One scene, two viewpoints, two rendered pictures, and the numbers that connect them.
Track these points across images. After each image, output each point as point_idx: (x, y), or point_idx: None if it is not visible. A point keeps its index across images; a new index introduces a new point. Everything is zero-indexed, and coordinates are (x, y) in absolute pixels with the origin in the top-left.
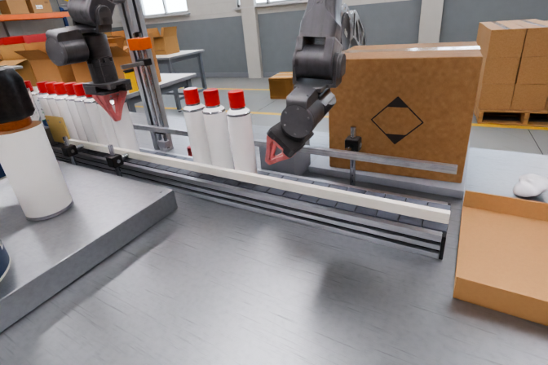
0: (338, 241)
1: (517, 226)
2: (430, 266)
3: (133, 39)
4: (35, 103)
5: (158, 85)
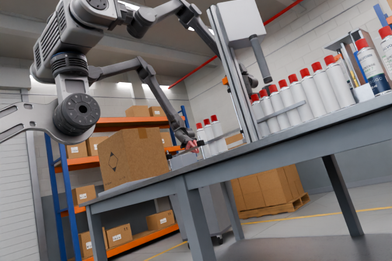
0: None
1: None
2: None
3: None
4: (345, 69)
5: (234, 101)
